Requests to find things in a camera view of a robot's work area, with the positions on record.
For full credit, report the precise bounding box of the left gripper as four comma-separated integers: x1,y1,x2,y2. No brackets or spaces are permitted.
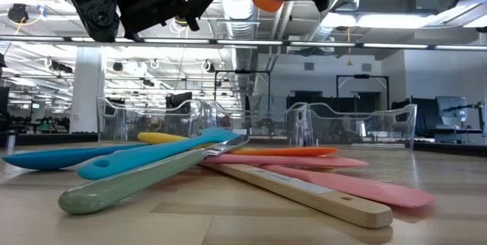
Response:
120,0,222,40

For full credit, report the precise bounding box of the blue spatula with holed handle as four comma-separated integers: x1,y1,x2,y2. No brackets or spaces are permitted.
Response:
77,127,241,181

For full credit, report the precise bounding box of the pink silicone spoon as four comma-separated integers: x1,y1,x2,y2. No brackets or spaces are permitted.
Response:
201,154,370,169

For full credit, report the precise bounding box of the blue silicone spoon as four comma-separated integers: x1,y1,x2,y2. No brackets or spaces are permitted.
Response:
1,144,150,171

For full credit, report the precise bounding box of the long horizontal light bar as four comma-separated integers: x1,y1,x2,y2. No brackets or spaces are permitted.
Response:
0,34,487,51

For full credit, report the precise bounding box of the black chair back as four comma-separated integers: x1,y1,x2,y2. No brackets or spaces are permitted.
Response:
165,91,194,110

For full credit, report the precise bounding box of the clear plastic bin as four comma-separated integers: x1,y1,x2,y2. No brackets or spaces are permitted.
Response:
205,99,311,143
292,101,419,151
96,96,218,142

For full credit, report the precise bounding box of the white column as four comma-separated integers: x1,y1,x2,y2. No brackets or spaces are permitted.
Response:
69,46,107,135

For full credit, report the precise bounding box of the gray monitor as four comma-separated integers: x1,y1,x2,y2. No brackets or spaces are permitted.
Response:
435,95,469,123

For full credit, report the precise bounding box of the yellow hanging cord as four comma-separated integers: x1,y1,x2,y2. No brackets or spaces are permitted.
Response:
345,27,353,67

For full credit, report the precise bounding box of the black ceiling cable reel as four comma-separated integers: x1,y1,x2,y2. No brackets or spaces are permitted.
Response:
7,3,30,25

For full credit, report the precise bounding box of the red spatula wooden handle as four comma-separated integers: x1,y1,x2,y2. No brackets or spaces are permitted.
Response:
205,162,394,230

